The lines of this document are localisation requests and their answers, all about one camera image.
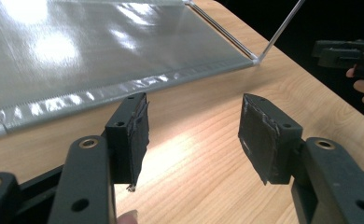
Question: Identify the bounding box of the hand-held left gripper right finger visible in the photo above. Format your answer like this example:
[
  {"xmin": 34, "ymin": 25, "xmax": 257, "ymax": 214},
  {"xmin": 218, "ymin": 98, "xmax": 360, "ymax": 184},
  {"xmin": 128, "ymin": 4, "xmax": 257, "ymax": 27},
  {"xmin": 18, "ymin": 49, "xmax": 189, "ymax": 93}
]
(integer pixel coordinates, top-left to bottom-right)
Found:
[{"xmin": 238, "ymin": 92, "xmax": 304, "ymax": 186}]

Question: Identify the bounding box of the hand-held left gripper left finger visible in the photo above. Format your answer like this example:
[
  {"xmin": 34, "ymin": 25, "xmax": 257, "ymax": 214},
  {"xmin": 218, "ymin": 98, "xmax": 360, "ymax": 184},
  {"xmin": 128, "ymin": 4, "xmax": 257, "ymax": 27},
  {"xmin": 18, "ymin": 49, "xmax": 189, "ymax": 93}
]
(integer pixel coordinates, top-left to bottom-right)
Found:
[{"xmin": 105, "ymin": 91, "xmax": 150, "ymax": 191}]

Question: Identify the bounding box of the grey two-tier shoe rack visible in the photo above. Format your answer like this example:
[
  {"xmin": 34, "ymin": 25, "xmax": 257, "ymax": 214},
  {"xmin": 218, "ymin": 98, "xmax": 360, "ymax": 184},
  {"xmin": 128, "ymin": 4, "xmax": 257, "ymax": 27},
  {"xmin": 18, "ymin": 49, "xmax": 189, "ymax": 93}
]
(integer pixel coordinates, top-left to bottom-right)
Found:
[{"xmin": 0, "ymin": 0, "xmax": 306, "ymax": 142}]

